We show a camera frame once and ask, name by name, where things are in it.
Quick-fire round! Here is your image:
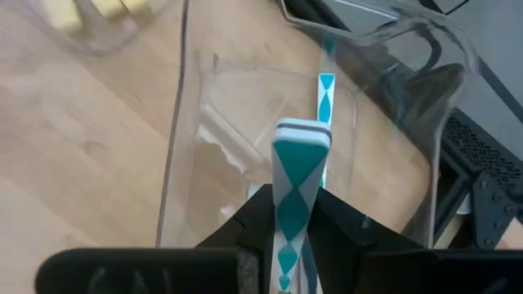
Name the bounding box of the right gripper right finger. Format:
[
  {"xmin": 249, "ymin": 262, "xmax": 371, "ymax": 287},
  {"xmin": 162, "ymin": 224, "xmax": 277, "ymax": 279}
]
[{"xmin": 308, "ymin": 187, "xmax": 425, "ymax": 252}]

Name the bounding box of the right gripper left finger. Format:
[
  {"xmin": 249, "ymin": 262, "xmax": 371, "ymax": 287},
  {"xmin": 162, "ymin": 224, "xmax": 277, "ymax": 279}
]
[{"xmin": 194, "ymin": 183, "xmax": 275, "ymax": 251}]

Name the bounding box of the silver knife blade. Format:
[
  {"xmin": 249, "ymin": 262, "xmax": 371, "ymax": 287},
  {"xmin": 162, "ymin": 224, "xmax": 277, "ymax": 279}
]
[{"xmin": 269, "ymin": 117, "xmax": 333, "ymax": 294}]

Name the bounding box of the teal patterned handle utensil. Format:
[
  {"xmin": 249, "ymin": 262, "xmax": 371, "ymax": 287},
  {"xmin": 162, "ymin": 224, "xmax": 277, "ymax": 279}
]
[{"xmin": 316, "ymin": 35, "xmax": 337, "ymax": 189}]

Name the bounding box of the clear plastic bin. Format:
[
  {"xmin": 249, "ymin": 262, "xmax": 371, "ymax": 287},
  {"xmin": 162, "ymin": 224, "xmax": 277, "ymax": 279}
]
[
  {"xmin": 0, "ymin": 0, "xmax": 172, "ymax": 56},
  {"xmin": 154, "ymin": 0, "xmax": 481, "ymax": 250}
]

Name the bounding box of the black perforated metal bracket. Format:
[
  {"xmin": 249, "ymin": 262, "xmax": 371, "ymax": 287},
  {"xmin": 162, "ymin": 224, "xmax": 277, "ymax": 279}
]
[{"xmin": 432, "ymin": 109, "xmax": 523, "ymax": 251}]

